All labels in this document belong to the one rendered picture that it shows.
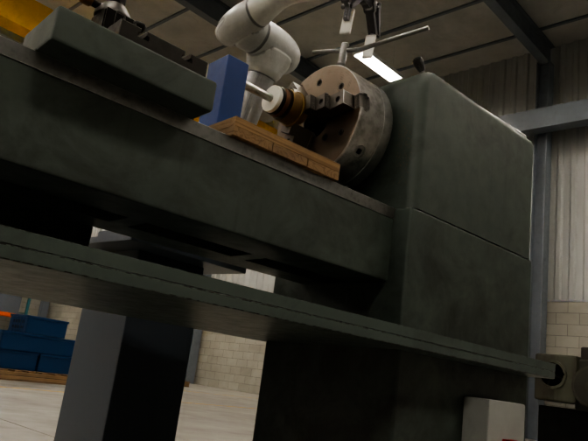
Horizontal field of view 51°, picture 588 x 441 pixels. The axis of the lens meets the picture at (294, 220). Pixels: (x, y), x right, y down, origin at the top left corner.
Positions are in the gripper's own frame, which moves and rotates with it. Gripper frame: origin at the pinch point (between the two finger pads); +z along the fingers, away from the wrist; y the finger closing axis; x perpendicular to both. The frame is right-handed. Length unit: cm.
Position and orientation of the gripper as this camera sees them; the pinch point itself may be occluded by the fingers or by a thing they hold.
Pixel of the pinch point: (356, 43)
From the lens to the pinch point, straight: 175.3
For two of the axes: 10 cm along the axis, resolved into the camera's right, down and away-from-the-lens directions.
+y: 5.2, 2.5, 8.2
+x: -8.3, -0.9, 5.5
